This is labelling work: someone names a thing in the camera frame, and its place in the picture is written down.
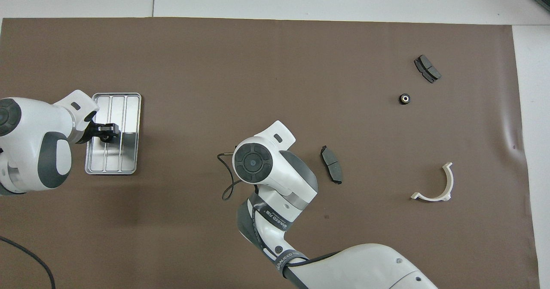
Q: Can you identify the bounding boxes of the brown paper mat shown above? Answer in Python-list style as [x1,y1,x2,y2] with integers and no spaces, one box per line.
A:
[0,17,541,289]

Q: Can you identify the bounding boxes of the dark grey brake pad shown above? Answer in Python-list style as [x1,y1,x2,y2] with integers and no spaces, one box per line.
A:
[414,55,442,84]
[320,145,343,185]

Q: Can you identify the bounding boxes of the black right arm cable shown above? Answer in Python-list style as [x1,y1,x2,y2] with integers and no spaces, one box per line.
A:
[217,152,340,281]

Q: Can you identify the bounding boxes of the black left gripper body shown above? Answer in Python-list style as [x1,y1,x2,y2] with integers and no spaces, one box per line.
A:
[79,123,109,144]

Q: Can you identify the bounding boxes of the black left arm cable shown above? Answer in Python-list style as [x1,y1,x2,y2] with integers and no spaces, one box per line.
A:
[0,237,55,289]

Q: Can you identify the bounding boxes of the silver metal tray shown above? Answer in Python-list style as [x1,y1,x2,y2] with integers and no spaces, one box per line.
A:
[85,92,142,175]

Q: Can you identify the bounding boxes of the white curved plastic bracket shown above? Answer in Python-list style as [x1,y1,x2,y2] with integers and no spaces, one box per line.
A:
[410,162,454,202]

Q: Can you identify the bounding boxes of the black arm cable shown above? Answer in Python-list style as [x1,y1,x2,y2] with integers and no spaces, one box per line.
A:
[0,237,55,289]
[217,152,340,281]

